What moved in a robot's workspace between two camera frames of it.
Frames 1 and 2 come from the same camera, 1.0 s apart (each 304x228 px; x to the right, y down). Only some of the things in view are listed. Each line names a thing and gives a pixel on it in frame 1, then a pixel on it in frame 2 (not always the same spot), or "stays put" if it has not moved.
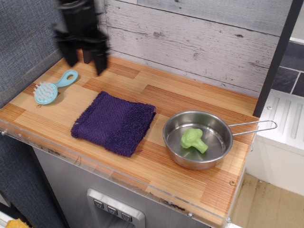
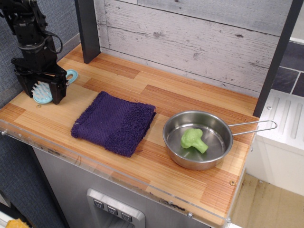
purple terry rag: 116,124 stays put
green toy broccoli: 192,137 stays put
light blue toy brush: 45,93 stays put
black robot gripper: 79,32 → 42,64
